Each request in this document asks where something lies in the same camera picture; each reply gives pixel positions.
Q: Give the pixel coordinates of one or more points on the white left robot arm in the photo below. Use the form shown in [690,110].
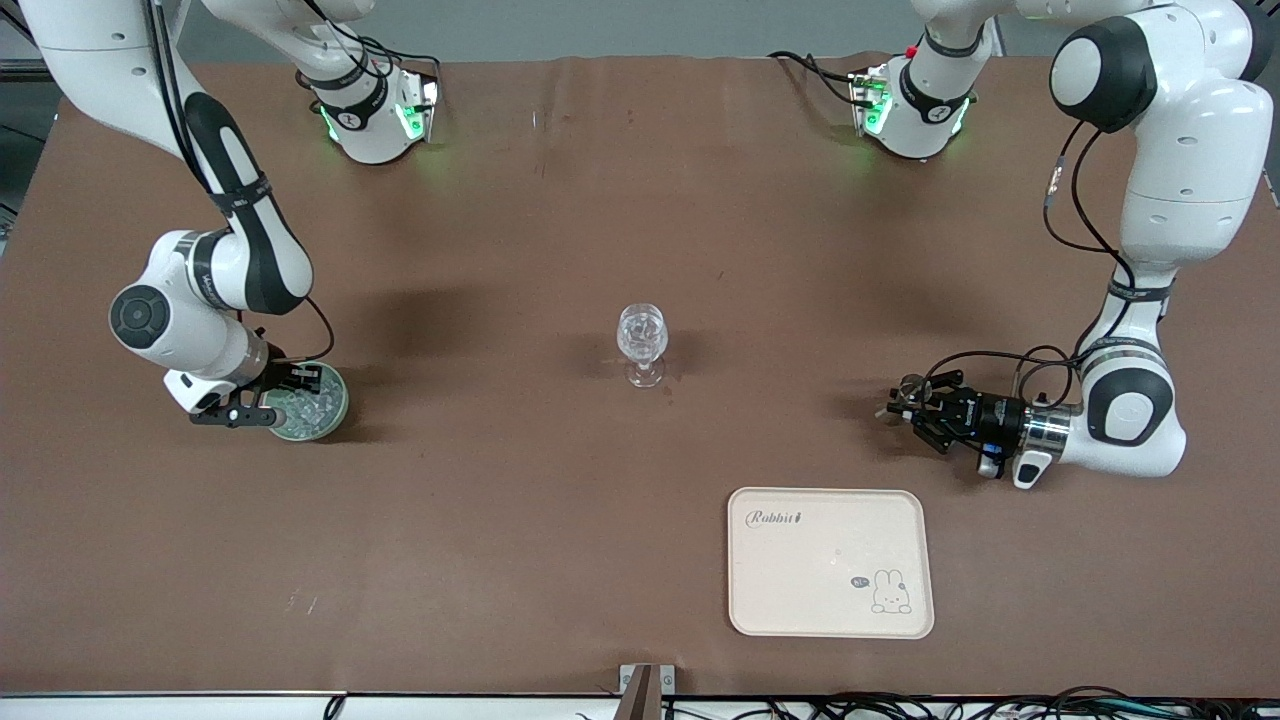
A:
[1190,150]

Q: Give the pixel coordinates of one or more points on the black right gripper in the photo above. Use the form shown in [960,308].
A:
[279,372]

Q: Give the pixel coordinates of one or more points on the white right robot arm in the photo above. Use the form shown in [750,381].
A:
[200,330]

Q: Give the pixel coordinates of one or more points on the white table edge rail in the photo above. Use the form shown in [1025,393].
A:
[150,708]

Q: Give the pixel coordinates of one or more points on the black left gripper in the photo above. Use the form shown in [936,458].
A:
[978,414]

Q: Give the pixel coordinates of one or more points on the cream rabbit print tray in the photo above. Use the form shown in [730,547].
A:
[830,590]

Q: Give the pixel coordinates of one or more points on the grey metal table bracket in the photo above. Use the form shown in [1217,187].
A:
[630,682]

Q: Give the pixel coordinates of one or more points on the small glass cup dark wine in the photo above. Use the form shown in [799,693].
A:
[897,408]

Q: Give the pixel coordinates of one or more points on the clear ice cube pile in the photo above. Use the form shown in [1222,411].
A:
[305,417]

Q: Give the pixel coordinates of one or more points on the aluminium frame profile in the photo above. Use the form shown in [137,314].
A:
[15,68]

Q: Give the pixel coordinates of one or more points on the brown table cover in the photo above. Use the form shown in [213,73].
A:
[500,500]

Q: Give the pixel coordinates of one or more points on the clear stemmed wine glass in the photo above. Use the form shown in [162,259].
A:
[641,335]

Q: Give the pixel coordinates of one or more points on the pale green ceramic bowl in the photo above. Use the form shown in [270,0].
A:
[341,405]

